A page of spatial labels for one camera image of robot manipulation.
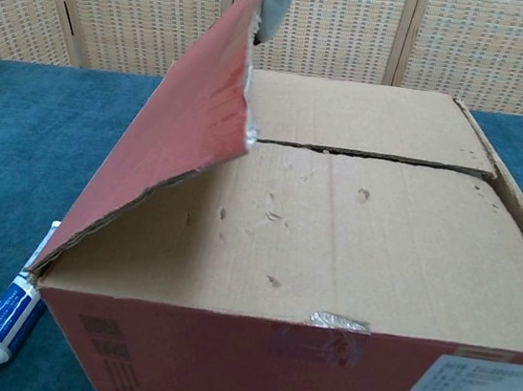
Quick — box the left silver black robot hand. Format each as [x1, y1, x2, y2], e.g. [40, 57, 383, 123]
[245, 0, 295, 50]

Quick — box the red cardboard box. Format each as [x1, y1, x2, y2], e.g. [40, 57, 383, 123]
[7, 0, 523, 391]

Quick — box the woven wooden folding screen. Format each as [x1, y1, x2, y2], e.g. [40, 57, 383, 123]
[0, 0, 523, 129]

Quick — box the blue felt table cover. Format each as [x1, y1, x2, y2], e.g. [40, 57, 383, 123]
[0, 44, 523, 391]

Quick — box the blue white toothpaste tube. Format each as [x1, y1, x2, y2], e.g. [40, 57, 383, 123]
[0, 212, 60, 391]

